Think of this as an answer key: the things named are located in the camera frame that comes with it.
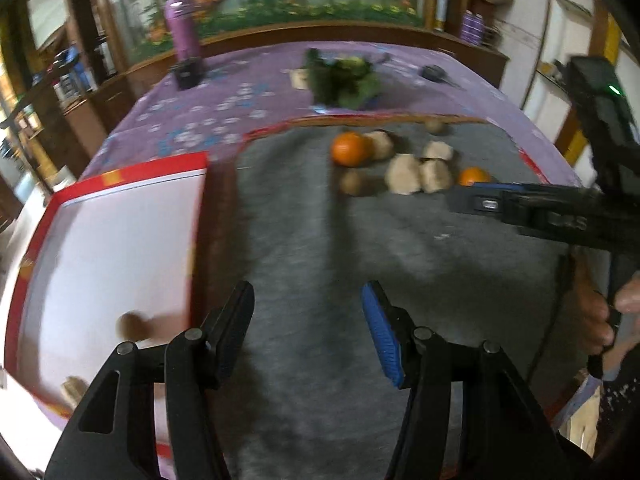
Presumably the person's right forearm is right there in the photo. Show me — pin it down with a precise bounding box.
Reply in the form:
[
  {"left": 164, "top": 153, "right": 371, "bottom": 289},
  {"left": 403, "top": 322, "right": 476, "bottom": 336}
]
[{"left": 602, "top": 355, "right": 640, "bottom": 461}]

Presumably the large orange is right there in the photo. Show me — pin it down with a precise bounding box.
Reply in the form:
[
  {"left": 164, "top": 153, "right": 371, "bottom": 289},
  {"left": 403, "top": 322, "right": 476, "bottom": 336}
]
[{"left": 331, "top": 131, "right": 375, "bottom": 168}]

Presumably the small black box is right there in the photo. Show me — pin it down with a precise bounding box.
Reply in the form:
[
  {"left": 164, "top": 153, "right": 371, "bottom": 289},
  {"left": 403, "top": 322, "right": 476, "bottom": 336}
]
[{"left": 172, "top": 58, "right": 207, "bottom": 90}]

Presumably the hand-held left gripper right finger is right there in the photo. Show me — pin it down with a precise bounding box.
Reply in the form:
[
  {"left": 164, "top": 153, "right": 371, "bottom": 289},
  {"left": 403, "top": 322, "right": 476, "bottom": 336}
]
[{"left": 361, "top": 280, "right": 596, "bottom": 480}]

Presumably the small orange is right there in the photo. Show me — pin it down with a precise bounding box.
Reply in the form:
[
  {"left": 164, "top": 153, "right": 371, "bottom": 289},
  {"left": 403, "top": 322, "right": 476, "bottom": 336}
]
[{"left": 458, "top": 166, "right": 492, "bottom": 187}]

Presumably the small purple container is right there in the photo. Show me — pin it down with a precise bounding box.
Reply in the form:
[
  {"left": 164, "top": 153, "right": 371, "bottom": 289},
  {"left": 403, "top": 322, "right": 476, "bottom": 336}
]
[{"left": 461, "top": 10, "right": 485, "bottom": 46}]

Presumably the red and white cardboard box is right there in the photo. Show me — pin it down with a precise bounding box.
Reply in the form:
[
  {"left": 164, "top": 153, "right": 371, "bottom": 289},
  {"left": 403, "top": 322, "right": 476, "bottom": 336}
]
[{"left": 0, "top": 151, "right": 211, "bottom": 480}]

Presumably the black cable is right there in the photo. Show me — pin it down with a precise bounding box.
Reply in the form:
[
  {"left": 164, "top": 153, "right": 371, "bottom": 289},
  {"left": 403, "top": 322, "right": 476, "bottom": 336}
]
[{"left": 527, "top": 252, "right": 574, "bottom": 376}]

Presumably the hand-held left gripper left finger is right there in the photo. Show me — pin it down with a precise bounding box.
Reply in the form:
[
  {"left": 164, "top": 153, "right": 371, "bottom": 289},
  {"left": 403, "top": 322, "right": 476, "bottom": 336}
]
[{"left": 44, "top": 280, "right": 256, "bottom": 480}]

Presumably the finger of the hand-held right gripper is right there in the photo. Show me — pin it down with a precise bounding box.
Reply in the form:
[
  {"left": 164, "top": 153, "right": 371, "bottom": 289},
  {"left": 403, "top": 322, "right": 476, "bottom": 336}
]
[{"left": 446, "top": 183, "right": 524, "bottom": 221}]

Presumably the green leafy plant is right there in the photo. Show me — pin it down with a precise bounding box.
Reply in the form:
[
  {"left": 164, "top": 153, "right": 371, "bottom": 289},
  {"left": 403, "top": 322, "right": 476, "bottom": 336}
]
[{"left": 304, "top": 48, "right": 383, "bottom": 110}]

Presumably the grey cloth with red edge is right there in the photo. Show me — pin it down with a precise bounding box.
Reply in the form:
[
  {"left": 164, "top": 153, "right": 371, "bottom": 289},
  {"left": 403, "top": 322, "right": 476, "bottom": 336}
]
[{"left": 220, "top": 116, "right": 593, "bottom": 480}]

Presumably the purple thermos bottle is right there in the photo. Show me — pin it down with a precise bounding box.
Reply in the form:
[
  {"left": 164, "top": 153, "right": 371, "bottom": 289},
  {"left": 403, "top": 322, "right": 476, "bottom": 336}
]
[{"left": 165, "top": 0, "right": 203, "bottom": 61}]

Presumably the person's right hand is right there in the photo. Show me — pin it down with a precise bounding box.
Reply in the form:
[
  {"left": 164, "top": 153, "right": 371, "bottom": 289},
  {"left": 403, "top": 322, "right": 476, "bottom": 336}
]
[{"left": 578, "top": 271, "right": 640, "bottom": 357}]

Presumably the black computer mouse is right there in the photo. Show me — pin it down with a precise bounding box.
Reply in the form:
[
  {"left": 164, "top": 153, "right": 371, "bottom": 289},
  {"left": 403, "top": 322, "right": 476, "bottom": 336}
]
[{"left": 420, "top": 64, "right": 453, "bottom": 85}]

